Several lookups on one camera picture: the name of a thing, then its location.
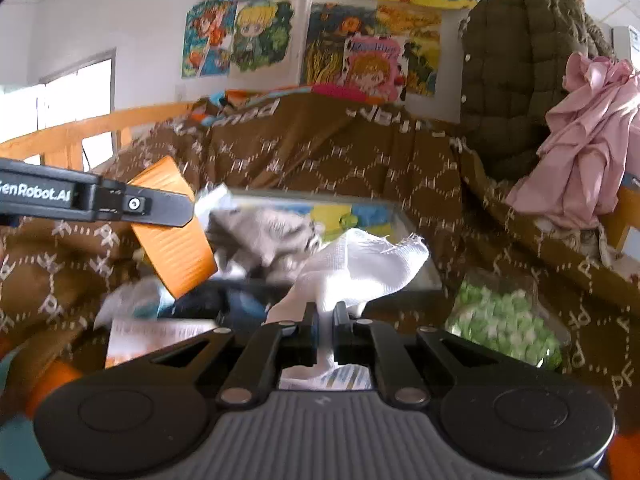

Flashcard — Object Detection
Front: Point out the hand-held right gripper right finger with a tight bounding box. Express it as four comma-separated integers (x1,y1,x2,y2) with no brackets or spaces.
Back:
333,301,507,406

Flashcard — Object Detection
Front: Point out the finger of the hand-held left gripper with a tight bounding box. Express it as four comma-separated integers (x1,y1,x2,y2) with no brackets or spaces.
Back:
92,174,197,228

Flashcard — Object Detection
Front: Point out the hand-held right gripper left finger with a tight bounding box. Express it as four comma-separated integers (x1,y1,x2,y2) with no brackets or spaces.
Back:
149,301,319,406

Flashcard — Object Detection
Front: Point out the orange ribbed packet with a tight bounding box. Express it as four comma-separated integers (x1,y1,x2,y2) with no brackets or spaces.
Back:
129,155,219,299

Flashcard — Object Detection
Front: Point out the white textured cloth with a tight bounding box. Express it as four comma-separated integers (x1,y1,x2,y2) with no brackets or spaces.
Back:
266,227,432,342

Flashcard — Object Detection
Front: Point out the grey printed cloth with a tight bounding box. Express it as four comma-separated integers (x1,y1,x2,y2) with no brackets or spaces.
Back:
205,205,327,282

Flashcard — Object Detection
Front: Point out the framed colourful picture tray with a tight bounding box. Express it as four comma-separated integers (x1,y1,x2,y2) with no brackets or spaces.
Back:
199,189,444,297

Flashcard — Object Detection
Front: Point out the white sock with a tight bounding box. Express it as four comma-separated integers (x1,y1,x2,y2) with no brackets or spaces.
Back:
277,357,375,392

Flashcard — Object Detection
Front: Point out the white crumpled cloth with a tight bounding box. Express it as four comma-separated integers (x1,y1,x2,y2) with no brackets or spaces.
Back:
191,184,237,217

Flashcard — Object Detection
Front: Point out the dark cloth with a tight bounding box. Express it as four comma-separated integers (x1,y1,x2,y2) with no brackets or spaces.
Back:
175,280,302,328

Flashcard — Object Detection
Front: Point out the white blue crumpled packet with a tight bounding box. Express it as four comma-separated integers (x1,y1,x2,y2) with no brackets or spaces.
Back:
94,279,177,327

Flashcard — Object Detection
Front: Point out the window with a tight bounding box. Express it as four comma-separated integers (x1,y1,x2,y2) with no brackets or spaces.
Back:
0,49,117,172

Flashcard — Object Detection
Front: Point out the orange and white box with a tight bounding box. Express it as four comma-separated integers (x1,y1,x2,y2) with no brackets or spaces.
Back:
104,316,222,369

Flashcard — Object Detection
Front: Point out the bag of green pellets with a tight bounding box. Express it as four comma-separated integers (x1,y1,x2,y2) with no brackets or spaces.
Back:
444,280,564,369

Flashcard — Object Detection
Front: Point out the orange teal bedsheet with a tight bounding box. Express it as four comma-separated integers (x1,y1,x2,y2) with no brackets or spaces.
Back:
0,330,640,480

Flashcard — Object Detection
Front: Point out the brown printed blanket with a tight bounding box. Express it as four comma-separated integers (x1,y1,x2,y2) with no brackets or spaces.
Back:
0,91,640,413

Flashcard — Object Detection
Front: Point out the pink crumpled cloth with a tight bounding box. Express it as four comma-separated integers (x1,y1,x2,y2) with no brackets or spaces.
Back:
504,51,640,229

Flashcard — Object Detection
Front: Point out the olive quilted jacket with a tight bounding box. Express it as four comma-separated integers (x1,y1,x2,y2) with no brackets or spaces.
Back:
456,0,617,182

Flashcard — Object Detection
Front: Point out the wooden bed frame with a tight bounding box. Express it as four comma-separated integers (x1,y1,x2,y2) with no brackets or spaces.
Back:
0,101,640,257

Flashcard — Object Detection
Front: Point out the blond character wall poster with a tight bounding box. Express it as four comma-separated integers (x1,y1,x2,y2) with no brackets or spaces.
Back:
181,0,297,80

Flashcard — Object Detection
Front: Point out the orange yellow wall poster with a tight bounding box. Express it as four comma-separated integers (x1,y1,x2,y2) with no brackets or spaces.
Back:
301,0,444,99

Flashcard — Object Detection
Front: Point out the small pink wall poster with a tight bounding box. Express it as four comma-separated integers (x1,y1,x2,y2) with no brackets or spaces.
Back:
341,34,409,104

